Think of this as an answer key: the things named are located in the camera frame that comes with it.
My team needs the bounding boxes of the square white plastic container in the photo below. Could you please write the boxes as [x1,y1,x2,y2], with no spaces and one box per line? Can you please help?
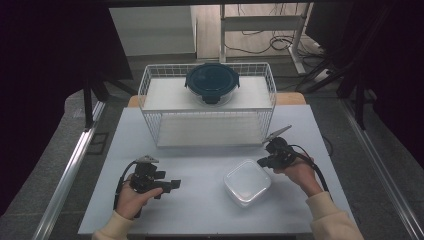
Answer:
[222,158,273,209]

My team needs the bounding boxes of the person's right hand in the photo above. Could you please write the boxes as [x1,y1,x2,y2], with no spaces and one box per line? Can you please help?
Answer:
[273,155,325,198]

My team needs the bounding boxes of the white cabinet panel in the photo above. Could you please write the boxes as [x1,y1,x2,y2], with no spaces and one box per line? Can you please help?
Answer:
[109,5,198,57]

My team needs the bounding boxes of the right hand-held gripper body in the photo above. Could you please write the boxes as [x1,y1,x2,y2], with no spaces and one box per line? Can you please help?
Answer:
[261,124,298,169]

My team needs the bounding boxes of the white power strip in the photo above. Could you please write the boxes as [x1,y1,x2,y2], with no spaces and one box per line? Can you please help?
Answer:
[313,68,335,83]

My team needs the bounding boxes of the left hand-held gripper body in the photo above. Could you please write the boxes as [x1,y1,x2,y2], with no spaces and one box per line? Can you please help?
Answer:
[128,154,168,219]

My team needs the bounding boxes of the white desk frame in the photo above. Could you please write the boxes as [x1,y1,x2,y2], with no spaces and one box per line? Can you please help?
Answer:
[219,3,312,75]

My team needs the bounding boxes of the aluminium rail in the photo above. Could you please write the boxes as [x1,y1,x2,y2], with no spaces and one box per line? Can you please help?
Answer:
[339,99,424,240]
[32,99,107,240]

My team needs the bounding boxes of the hand-held gripper cable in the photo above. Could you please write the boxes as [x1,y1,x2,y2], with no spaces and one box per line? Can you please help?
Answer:
[113,160,138,212]
[288,144,332,195]

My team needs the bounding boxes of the black stand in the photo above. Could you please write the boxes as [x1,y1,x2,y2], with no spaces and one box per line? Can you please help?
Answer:
[81,74,138,132]
[295,6,394,131]

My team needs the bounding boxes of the right hand-held gripper cable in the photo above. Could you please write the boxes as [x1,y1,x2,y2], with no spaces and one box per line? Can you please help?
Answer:
[288,144,332,195]

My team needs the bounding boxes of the round glass container blue lid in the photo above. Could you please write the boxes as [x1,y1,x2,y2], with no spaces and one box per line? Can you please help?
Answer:
[184,62,241,107]

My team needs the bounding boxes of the dark curtain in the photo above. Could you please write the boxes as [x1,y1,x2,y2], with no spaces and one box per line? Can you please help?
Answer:
[304,2,424,168]
[0,0,134,218]

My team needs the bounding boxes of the person's left hand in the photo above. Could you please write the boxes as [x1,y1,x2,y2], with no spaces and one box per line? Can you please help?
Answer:
[114,181,164,221]

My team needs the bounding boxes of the left hand-held gripper cable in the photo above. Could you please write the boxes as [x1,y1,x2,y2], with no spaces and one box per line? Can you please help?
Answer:
[113,160,138,212]

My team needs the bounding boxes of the black floor cables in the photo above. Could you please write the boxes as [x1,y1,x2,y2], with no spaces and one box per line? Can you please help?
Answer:
[223,3,326,58]

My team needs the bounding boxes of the white wire storage rack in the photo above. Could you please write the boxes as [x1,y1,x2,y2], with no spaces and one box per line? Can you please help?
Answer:
[137,62,278,148]

